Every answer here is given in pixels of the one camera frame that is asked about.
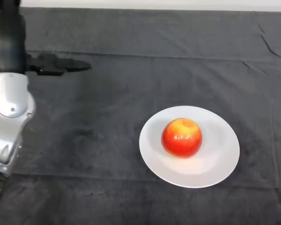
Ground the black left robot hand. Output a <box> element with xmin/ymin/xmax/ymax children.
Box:
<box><xmin>0</xmin><ymin>0</ymin><xmax>93</xmax><ymax>76</ymax></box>

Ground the black cloth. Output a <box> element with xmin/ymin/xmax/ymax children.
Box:
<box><xmin>0</xmin><ymin>6</ymin><xmax>281</xmax><ymax>225</ymax></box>

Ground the white round plate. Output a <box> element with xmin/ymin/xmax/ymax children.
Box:
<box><xmin>139</xmin><ymin>105</ymin><xmax>240</xmax><ymax>189</ymax></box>

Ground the red yellow apple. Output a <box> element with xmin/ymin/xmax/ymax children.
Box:
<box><xmin>161</xmin><ymin>118</ymin><xmax>203</xmax><ymax>159</ymax></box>

